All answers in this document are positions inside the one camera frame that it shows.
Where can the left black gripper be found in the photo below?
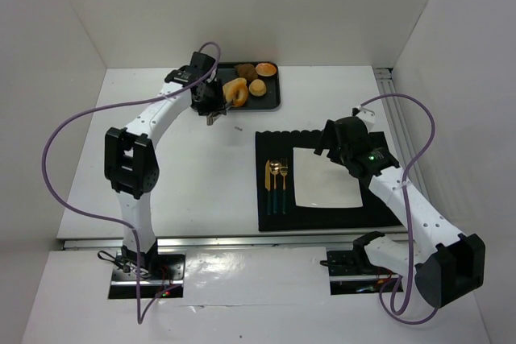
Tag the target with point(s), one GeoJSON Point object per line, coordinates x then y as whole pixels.
{"type": "Point", "coordinates": [214, 107]}

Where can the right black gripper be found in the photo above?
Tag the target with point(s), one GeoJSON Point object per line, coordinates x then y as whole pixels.
{"type": "Point", "coordinates": [336, 144]}

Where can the silver metal tongs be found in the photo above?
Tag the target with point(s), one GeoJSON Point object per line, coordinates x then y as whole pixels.
{"type": "Point", "coordinates": [217, 106]}

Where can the tan ring donut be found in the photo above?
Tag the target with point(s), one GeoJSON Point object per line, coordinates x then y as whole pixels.
{"type": "Point", "coordinates": [235, 92]}

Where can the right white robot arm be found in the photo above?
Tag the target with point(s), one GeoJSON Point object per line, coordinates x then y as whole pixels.
{"type": "Point", "coordinates": [445, 264]}

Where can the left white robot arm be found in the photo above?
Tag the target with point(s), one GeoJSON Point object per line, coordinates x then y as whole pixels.
{"type": "Point", "coordinates": [130, 162]}

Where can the dark brown chocolate bread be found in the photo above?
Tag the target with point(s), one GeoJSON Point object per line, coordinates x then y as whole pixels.
{"type": "Point", "coordinates": [246, 71]}

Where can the white square plate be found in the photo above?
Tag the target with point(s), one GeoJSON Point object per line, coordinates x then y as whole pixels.
{"type": "Point", "coordinates": [320, 183]}

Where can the small round tan bun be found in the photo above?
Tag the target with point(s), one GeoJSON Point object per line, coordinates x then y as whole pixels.
{"type": "Point", "coordinates": [257, 88]}

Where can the black serving tray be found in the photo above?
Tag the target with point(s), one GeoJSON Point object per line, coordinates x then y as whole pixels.
{"type": "Point", "coordinates": [270, 101]}

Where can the round bun with white top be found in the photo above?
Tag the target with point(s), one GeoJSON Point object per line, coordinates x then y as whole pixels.
{"type": "Point", "coordinates": [265, 69]}

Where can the black placemat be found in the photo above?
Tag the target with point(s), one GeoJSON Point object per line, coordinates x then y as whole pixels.
{"type": "Point", "coordinates": [277, 145]}

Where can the aluminium rail frame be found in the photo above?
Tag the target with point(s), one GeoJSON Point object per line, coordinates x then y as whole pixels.
{"type": "Point", "coordinates": [206, 194]}

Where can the gold fork teal handle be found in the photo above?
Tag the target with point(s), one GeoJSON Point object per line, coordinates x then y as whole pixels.
{"type": "Point", "coordinates": [284, 168]}

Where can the gold spoon teal handle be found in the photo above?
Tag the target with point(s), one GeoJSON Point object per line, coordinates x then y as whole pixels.
{"type": "Point", "coordinates": [275, 167]}

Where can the gold knife teal handle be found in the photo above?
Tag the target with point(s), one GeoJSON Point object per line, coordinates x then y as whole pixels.
{"type": "Point", "coordinates": [267, 184]}

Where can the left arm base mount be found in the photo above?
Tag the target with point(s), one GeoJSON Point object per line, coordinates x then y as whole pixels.
{"type": "Point", "coordinates": [166, 279]}

